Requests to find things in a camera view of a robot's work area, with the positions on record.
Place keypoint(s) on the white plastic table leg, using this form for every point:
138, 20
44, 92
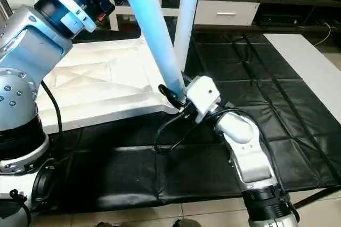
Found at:
154, 30
187, 19

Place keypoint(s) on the white plastic table top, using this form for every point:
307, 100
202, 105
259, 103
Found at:
101, 88

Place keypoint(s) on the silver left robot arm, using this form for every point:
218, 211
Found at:
26, 78

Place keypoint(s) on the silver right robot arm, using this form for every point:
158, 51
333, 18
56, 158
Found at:
245, 147

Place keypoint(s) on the white glass door cabinet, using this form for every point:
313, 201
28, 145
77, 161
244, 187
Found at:
168, 0

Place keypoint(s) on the black work mat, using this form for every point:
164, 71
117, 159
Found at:
160, 173

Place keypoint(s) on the black right robot foot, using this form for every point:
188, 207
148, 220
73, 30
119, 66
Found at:
187, 223

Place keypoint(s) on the black robot foot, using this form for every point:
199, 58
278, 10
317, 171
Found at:
187, 223
107, 225

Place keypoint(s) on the white flat board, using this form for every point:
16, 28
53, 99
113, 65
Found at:
309, 72

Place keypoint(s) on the black left robot foot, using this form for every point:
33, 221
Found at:
107, 225

